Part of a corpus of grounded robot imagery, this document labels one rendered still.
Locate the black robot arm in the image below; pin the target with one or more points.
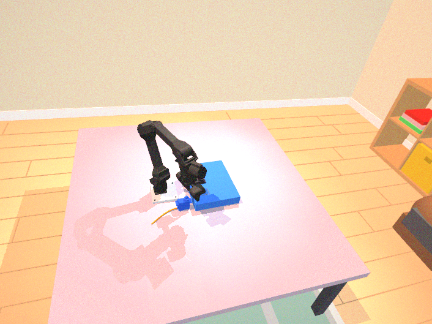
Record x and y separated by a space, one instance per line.
181 150

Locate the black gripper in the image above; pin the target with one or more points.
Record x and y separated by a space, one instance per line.
187 181

